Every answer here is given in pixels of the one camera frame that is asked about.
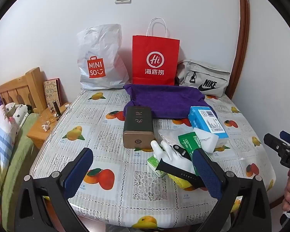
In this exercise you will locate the blue tissue pack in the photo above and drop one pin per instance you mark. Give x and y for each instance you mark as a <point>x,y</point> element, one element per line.
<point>200,120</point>

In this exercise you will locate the wooden headboard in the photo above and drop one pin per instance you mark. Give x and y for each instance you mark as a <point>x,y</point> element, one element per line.
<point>31,84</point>

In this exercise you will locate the white plastic shopping bag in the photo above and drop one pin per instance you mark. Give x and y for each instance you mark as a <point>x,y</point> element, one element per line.
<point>99,50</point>

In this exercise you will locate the brown wooden door frame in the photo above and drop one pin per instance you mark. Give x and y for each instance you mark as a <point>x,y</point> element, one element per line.
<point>243,29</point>

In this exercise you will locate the wooden nightstand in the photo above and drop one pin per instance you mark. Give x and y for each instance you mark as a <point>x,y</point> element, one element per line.
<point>38,135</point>

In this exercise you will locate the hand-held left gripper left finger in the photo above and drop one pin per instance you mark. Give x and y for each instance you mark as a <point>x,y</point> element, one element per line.
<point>78,171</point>

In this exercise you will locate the white mannequin hand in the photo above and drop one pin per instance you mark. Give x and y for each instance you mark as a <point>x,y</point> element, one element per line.
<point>176,160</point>

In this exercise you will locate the yellow mini pouch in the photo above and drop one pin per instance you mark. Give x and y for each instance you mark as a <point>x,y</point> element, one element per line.
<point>178,183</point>

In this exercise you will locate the red paper bag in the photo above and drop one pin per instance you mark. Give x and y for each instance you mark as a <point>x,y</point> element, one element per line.
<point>154,46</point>

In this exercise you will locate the clear plastic bag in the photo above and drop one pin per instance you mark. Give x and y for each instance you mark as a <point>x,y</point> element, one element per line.
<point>169,135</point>

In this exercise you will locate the light green tissue pack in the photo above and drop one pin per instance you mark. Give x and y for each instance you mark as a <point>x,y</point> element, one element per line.
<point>154,166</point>

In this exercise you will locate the grey waist bag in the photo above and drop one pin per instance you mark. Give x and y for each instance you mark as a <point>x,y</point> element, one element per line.
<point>207,75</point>

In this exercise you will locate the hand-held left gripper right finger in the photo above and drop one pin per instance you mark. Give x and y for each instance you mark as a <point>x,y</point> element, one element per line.
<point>207,174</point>

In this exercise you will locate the green blanket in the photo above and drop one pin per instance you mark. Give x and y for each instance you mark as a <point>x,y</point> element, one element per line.
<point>17,154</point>

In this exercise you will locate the small dark bottle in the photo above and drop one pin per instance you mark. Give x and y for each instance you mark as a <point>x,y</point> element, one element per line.
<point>57,108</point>

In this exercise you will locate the white sponge block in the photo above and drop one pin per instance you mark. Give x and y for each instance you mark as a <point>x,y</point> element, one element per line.
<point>207,140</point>

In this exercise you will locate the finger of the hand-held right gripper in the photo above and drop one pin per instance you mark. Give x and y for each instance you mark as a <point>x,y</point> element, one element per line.
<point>288,138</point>
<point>274,145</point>

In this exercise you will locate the fruit print tablecloth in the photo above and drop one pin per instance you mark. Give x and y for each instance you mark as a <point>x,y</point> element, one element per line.
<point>111,145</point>

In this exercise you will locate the purple towel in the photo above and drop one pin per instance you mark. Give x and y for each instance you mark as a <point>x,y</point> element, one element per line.
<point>164,99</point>

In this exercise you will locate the small white trinket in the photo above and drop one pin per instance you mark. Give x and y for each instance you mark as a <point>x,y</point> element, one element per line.
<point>46,127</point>

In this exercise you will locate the white dotted pillow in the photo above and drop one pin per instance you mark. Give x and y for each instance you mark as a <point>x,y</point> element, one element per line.
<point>20,113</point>

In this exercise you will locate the brown patterned book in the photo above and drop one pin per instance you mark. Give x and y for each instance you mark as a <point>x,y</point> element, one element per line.
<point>52,91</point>

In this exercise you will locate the striped pastel quilt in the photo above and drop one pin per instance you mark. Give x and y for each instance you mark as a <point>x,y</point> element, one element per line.
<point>0,135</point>

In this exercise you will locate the dark green packet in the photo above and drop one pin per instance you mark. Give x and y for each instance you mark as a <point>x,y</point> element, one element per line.
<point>187,142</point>

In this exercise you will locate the dark green tin box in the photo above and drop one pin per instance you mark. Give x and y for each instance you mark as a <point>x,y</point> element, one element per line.
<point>137,125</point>

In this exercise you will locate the long black watch band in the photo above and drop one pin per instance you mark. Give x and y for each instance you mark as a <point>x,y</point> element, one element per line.
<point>181,174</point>

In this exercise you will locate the small white tube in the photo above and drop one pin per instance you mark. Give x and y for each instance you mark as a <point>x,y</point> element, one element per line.
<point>66,105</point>

